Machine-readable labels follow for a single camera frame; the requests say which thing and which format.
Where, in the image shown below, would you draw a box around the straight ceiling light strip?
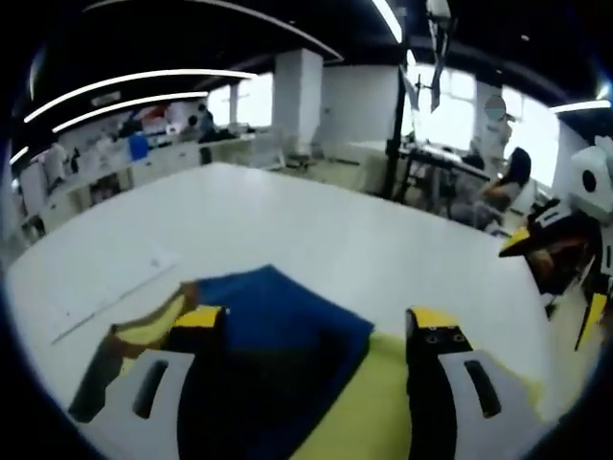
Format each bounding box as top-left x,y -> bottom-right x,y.
373,0 -> 403,45

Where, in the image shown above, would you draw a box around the yellow garment with dark sleeves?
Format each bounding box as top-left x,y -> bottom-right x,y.
69,264 -> 547,460

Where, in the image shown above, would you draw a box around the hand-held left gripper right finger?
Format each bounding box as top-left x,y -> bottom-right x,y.
404,306 -> 552,460

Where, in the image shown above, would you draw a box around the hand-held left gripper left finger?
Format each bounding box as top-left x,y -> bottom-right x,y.
79,306 -> 231,460

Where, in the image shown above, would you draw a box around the long curved ceiling light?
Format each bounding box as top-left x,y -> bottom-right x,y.
23,70 -> 258,124

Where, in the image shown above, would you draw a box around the blue storage box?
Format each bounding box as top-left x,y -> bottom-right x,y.
127,134 -> 148,162

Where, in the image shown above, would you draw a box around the black metal frame table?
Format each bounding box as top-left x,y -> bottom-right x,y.
397,146 -> 489,212

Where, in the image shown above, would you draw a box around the black stand pole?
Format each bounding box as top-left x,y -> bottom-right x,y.
385,61 -> 422,202

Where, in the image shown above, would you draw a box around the white pillar by window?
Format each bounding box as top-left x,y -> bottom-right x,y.
272,47 -> 327,159

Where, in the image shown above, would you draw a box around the white counter cabinets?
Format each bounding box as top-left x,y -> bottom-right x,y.
18,136 -> 269,226

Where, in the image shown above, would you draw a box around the short curved ceiling light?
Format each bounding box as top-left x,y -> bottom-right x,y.
51,90 -> 210,134

